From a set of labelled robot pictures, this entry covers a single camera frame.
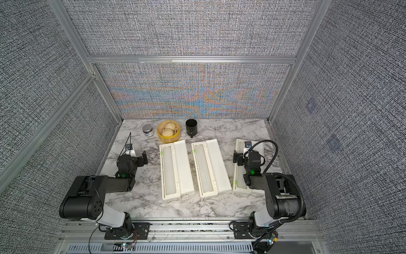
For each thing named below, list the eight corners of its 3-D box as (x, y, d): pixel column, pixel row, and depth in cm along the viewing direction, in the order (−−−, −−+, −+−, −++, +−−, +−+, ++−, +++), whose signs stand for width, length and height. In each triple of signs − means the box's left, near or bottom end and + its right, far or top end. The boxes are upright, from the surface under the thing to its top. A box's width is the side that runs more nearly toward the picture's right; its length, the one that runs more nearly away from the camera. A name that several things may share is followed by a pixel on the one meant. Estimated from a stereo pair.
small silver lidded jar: (143, 137, 112) (141, 132, 107) (146, 130, 116) (143, 124, 111) (153, 137, 112) (150, 132, 107) (154, 130, 116) (152, 124, 111)
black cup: (185, 138, 110) (184, 131, 103) (186, 126, 117) (186, 118, 111) (197, 138, 110) (196, 131, 103) (197, 126, 117) (197, 118, 111)
